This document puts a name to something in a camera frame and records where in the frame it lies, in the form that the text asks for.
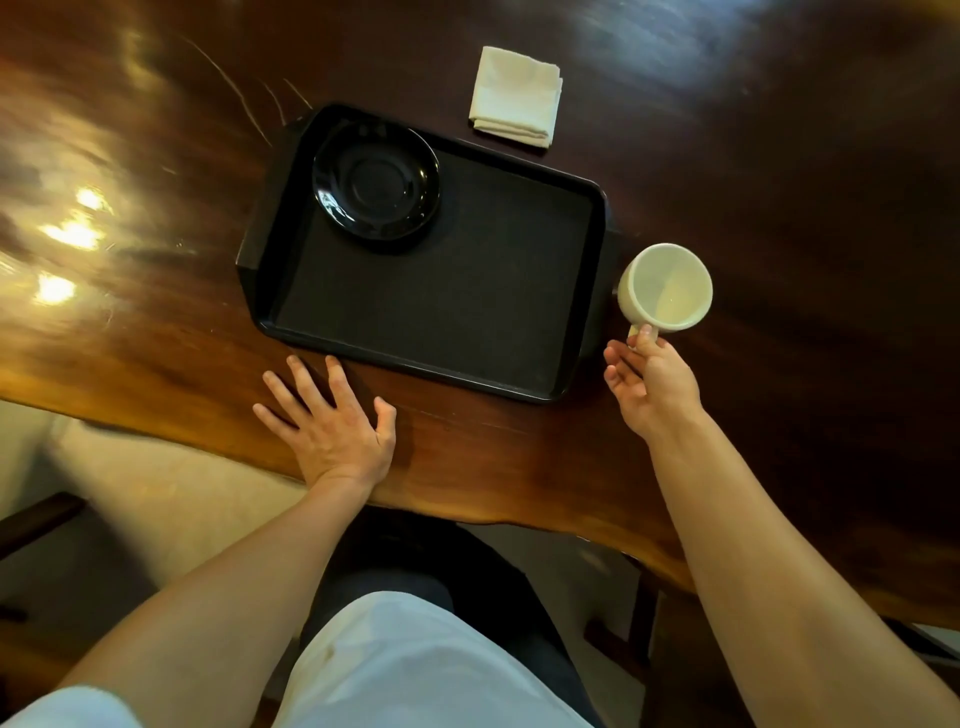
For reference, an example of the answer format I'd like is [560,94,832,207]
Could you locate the person's right hand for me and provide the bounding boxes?
[603,324,707,445]

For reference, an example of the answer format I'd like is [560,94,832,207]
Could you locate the person's left hand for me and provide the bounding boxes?
[252,354,399,492]

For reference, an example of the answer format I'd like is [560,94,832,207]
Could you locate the white ceramic cup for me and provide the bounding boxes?
[616,243,714,343]

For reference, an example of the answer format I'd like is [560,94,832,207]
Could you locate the person's left forearm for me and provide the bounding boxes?
[56,474,376,728]

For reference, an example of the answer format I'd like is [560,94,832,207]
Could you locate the person's right forearm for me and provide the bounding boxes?
[646,408,960,728]

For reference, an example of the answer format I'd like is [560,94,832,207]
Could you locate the person's dark trousers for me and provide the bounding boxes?
[300,513,607,728]

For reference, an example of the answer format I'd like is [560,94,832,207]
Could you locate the black rectangular serving tray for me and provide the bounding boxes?
[234,102,623,405]

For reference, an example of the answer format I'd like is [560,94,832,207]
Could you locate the black round saucer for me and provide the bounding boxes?
[312,120,442,244]

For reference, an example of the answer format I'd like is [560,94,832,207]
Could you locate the person's white shirt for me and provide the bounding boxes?
[0,591,595,728]

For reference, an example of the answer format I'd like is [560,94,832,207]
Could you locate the dark wooden bench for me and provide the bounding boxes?
[0,491,88,562]

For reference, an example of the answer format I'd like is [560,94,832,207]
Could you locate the folded white cloth napkin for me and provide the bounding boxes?
[468,45,563,150]

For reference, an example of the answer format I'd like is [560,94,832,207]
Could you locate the wooden table leg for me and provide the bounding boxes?
[583,555,680,728]

